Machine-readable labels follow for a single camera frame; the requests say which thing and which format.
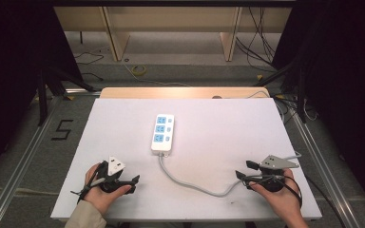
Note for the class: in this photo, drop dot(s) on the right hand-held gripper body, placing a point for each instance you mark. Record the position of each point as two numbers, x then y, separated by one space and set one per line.
274 163

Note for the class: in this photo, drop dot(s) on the person's left hand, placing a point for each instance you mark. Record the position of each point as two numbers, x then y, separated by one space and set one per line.
99 198

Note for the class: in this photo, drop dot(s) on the person's right hand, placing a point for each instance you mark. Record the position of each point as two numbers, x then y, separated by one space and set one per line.
280 201

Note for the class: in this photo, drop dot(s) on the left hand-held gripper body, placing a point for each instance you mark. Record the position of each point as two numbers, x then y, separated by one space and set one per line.
114 165

